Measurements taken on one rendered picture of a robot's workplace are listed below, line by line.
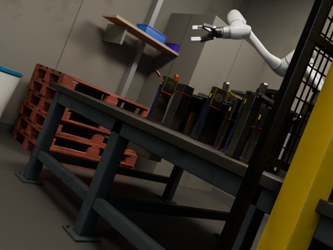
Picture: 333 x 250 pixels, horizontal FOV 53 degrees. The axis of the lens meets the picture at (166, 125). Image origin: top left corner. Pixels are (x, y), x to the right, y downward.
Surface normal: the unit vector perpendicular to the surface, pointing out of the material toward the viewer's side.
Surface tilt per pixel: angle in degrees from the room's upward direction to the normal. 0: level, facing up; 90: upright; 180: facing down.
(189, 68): 90
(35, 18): 90
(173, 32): 90
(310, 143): 90
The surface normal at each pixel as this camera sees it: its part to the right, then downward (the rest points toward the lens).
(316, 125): -0.81, -0.32
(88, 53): 0.65, 0.27
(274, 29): -0.66, -0.26
